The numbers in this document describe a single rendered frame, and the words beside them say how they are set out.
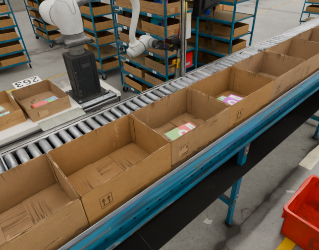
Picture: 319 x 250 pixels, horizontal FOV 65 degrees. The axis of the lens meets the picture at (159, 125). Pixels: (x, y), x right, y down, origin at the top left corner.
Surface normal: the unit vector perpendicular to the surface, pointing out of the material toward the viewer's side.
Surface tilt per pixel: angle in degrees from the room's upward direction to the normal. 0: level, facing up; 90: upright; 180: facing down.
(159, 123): 89
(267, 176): 0
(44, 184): 89
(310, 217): 0
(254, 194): 0
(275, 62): 89
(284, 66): 89
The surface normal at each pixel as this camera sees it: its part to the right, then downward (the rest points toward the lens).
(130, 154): -0.04, -0.81
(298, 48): -0.76, 0.40
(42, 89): 0.66, 0.39
